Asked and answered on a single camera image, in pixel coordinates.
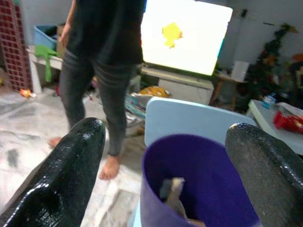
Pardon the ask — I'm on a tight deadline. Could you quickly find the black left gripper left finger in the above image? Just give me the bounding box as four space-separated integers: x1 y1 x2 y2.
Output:
0 117 106 227

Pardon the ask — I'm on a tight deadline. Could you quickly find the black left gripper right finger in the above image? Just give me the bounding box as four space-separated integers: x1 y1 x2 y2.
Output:
224 122 303 227

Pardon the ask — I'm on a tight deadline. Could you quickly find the purple plastic rubbish bin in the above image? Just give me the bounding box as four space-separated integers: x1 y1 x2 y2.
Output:
140 134 262 227

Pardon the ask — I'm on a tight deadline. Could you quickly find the crumpled grey paper trash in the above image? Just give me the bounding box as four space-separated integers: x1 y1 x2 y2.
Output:
159 177 207 227

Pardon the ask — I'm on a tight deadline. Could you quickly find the small pale grey plastic table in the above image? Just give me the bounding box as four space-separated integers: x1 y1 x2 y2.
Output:
246 99 303 156

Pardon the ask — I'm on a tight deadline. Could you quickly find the red plush toy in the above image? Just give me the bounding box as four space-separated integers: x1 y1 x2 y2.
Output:
272 111 303 135

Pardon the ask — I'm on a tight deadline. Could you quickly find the folded newspaper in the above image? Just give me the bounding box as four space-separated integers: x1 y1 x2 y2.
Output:
275 102 303 118

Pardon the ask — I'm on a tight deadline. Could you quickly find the small blue drink carton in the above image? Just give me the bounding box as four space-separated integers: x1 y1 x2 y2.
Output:
262 92 277 110

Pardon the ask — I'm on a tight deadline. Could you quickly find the small orange toy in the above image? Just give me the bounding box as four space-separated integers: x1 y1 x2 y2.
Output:
19 88 36 99

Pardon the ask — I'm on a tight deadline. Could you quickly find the colourful baby bouncer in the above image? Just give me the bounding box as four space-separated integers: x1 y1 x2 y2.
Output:
124 93 148 137

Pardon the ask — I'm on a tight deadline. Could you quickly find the light blue child chair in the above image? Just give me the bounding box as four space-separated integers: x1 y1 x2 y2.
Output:
133 96 258 227

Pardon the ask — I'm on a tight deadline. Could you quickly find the white low table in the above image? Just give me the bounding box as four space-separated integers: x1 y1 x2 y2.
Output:
27 47 63 94

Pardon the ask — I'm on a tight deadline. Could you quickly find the small round wooden side table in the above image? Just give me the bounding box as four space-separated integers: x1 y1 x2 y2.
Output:
209 71 248 111

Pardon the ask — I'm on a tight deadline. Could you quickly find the dark decorated christmas tree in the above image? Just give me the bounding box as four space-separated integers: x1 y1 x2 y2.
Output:
239 23 303 112

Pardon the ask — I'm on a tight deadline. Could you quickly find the white upright box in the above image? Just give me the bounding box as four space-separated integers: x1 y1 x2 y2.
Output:
231 60 250 82

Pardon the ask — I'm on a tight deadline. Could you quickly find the green cloth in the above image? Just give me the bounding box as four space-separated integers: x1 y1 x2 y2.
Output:
35 44 60 82

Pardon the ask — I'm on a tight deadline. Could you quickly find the yellow patterned cushion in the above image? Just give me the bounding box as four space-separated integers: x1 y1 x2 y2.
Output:
138 86 172 98

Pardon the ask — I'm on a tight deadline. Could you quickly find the white television cabinet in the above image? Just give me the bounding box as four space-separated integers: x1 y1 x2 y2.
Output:
139 64 215 105

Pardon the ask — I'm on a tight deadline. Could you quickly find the light blue storage tub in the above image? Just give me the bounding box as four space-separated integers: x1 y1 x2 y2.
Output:
33 24 60 49

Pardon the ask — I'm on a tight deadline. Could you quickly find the standing barefoot person in black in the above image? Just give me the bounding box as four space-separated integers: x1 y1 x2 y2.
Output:
48 0 146 181

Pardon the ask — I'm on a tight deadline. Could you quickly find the large flat screen television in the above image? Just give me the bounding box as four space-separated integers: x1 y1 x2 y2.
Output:
140 0 234 77

